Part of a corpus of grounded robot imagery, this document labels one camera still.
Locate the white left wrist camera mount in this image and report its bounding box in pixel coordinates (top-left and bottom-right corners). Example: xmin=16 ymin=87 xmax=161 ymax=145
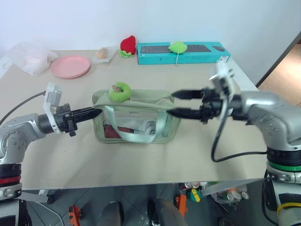
xmin=43 ymin=82 xmax=64 ymax=135

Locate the clear bag of small items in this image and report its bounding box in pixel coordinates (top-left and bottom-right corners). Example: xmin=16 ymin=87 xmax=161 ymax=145
xmin=210 ymin=184 xmax=250 ymax=204

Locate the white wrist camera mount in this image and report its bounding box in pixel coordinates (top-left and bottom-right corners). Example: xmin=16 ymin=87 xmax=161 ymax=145
xmin=208 ymin=61 xmax=238 ymax=97
xmin=43 ymin=82 xmax=64 ymax=135

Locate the dark rounded shape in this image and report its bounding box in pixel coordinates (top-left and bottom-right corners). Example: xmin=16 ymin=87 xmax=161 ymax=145
xmin=153 ymin=197 xmax=189 ymax=226
xmin=98 ymin=201 xmax=125 ymax=226

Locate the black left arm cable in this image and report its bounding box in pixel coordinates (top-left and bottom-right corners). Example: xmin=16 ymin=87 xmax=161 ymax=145
xmin=0 ymin=91 xmax=47 ymax=126

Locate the green plush ring keychain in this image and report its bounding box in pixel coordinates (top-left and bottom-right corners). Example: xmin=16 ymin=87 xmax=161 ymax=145
xmin=108 ymin=81 xmax=133 ymax=103

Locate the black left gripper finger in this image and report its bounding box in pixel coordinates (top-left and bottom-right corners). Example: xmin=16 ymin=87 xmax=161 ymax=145
xmin=72 ymin=113 xmax=101 ymax=123
xmin=71 ymin=107 xmax=103 ymax=118

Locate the white table frame bar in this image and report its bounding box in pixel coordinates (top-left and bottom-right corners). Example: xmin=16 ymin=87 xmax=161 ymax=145
xmin=201 ymin=178 xmax=264 ymax=196

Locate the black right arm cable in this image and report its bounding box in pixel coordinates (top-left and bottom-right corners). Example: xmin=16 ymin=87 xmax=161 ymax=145
xmin=211 ymin=98 xmax=269 ymax=163

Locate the white plastic bag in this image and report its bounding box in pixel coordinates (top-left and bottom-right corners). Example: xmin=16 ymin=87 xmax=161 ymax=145
xmin=4 ymin=41 xmax=60 ymax=77

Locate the black caster wheel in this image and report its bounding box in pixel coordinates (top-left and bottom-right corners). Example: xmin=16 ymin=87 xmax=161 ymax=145
xmin=45 ymin=189 xmax=56 ymax=205

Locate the orange clamp tool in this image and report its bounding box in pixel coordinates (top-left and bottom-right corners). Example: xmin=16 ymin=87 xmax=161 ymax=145
xmin=67 ymin=204 xmax=83 ymax=226
xmin=174 ymin=194 xmax=188 ymax=218

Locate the green plush with white cord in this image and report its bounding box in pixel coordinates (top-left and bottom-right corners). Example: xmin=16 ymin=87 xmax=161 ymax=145
xmin=168 ymin=41 xmax=188 ymax=65

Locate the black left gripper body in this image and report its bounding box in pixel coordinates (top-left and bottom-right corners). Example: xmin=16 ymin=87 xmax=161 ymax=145
xmin=55 ymin=103 xmax=79 ymax=137

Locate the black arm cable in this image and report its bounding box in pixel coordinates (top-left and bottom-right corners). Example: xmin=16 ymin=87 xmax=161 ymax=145
xmin=211 ymin=98 xmax=269 ymax=163
xmin=0 ymin=91 xmax=47 ymax=126

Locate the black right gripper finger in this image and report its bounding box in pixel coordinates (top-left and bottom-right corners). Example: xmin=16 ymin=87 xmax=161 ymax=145
xmin=167 ymin=106 xmax=202 ymax=120
xmin=171 ymin=89 xmax=204 ymax=100

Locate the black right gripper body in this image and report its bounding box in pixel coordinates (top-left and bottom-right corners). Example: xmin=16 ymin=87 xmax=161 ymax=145
xmin=199 ymin=87 xmax=227 ymax=125

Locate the teal keyboard box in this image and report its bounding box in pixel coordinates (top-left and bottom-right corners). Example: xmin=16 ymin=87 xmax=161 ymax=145
xmin=136 ymin=41 xmax=231 ymax=65

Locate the red strawberry plush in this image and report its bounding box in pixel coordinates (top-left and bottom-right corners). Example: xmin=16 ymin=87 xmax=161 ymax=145
xmin=117 ymin=35 xmax=138 ymax=58

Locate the clear packet with orange snack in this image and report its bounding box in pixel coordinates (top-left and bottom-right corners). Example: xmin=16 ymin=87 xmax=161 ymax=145
xmin=93 ymin=45 xmax=118 ymax=64

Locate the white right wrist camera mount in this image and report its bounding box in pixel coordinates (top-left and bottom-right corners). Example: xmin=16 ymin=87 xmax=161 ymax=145
xmin=208 ymin=61 xmax=238 ymax=97

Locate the green clear-window zip pouch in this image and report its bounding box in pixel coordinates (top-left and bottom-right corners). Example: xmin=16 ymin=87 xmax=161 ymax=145
xmin=91 ymin=89 xmax=183 ymax=145

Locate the pink round plate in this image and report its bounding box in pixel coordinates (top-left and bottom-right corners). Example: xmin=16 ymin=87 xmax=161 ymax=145
xmin=50 ymin=55 xmax=92 ymax=80

